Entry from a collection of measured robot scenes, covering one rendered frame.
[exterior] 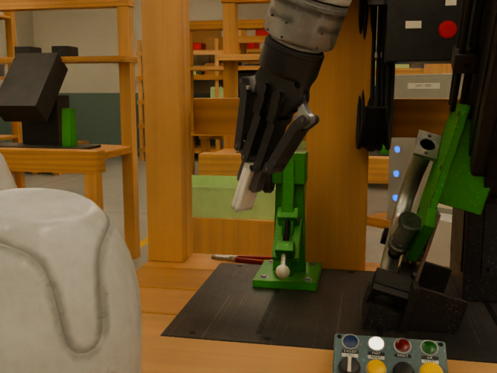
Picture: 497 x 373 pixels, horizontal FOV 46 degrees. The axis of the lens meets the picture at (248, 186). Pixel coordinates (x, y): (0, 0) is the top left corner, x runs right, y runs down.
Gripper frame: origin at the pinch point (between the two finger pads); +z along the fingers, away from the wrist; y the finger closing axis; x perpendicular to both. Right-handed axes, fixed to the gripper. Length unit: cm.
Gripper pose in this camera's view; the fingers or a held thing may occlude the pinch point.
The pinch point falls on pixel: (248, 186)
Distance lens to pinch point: 80.0
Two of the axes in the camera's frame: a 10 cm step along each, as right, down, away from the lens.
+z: -2.8, 8.5, 4.4
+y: 6.4, 5.1, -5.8
